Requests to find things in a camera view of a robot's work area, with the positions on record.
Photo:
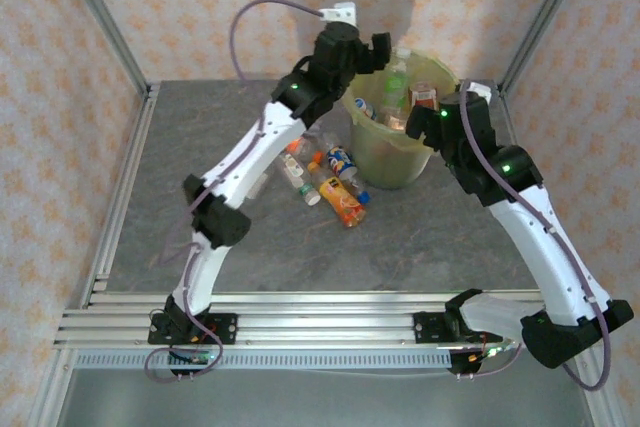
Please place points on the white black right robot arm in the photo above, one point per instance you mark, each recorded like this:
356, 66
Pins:
540, 247

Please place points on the small green circuit board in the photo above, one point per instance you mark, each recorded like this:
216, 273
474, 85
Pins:
492, 351
192, 358

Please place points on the blue label bottle white cap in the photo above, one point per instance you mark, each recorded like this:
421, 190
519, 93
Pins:
364, 107

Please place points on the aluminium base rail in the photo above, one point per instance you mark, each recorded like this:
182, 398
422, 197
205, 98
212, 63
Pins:
325, 327

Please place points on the red gold label bottle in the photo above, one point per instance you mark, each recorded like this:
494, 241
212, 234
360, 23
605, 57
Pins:
422, 96

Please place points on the bin with yellow-green liner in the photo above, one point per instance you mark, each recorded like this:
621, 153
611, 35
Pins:
395, 167

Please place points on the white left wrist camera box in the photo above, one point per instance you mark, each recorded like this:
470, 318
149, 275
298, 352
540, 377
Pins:
340, 12

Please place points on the blue Pepsi bottle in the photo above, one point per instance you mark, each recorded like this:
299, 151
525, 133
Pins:
340, 159

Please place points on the orange juice bottle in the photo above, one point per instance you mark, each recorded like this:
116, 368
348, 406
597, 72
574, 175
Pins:
342, 202

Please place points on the clear bottle small green label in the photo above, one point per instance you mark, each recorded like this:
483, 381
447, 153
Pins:
297, 174

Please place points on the clear ribbed plastic bottle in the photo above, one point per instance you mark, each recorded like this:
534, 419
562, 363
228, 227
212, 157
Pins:
325, 139

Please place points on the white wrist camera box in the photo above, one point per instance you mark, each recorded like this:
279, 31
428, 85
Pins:
340, 12
482, 88

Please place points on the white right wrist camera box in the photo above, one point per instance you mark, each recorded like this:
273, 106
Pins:
482, 88

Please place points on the bright green label bottle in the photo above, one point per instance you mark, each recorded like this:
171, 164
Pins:
397, 89

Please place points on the aluminium frame leg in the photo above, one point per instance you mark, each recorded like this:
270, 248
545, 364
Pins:
597, 407
50, 392

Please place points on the copper brown label bottle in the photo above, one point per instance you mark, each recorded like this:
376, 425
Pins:
396, 123

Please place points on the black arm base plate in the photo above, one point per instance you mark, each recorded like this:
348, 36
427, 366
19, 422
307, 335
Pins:
227, 329
425, 329

